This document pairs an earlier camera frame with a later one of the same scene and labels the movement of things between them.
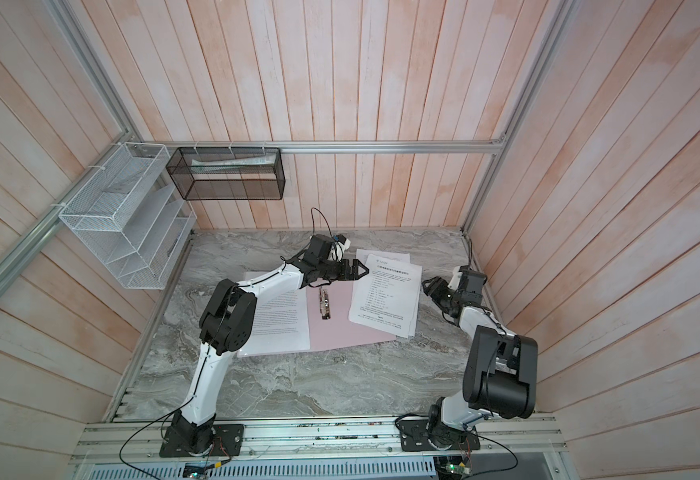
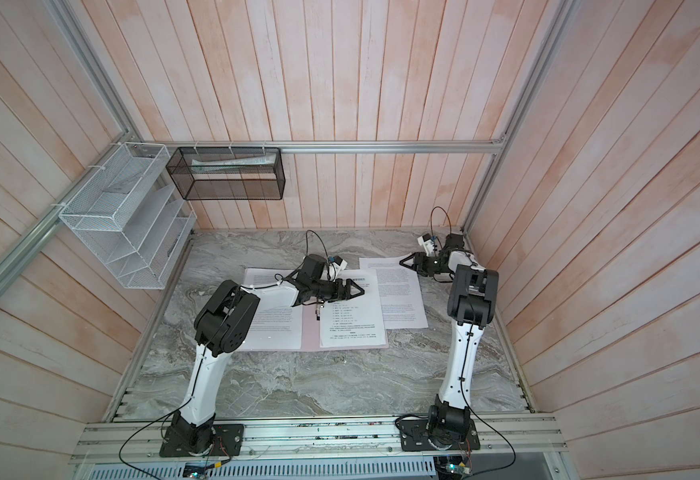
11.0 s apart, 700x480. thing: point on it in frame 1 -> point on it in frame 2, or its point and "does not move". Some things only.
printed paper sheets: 387,297 -> 356,320
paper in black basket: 221,166 does not move
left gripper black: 345,272 -> 347,290
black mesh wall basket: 229,173 does not move
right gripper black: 436,288 -> 418,259
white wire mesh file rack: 129,211 does not move
